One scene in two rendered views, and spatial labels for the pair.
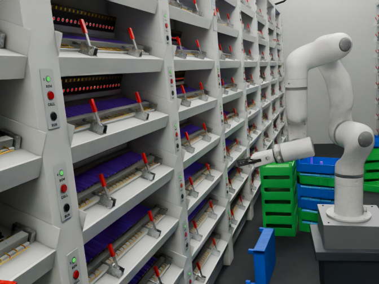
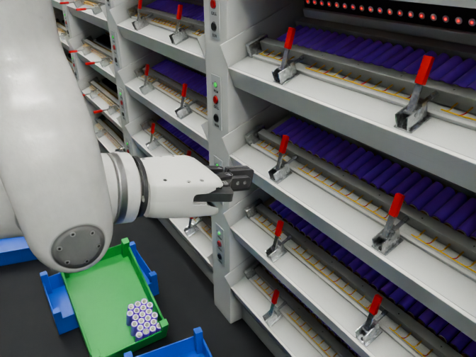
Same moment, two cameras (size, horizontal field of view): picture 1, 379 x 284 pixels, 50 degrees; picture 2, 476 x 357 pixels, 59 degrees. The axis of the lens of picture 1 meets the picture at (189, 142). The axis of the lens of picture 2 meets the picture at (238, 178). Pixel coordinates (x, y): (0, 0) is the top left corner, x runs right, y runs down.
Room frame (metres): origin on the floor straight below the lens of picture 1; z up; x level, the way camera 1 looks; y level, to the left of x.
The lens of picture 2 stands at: (2.10, -0.64, 0.94)
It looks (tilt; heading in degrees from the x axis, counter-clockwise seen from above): 28 degrees down; 128
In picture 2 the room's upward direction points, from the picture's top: straight up
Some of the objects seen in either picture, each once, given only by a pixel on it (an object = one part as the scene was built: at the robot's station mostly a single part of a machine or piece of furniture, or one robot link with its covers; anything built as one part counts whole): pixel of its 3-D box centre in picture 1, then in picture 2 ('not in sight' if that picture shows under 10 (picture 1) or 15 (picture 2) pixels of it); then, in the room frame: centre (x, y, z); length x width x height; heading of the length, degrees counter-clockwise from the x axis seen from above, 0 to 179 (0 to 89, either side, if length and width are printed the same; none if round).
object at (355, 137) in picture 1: (353, 149); not in sight; (1.70, -0.70, 0.69); 0.19 x 0.12 x 0.24; 8
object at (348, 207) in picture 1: (348, 195); not in sight; (1.74, -0.69, 0.48); 0.19 x 0.19 x 0.18
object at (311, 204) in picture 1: (326, 199); not in sight; (2.51, -0.84, 0.20); 0.30 x 0.20 x 0.08; 52
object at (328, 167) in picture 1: (325, 163); not in sight; (2.51, -0.84, 0.44); 0.30 x 0.20 x 0.08; 52
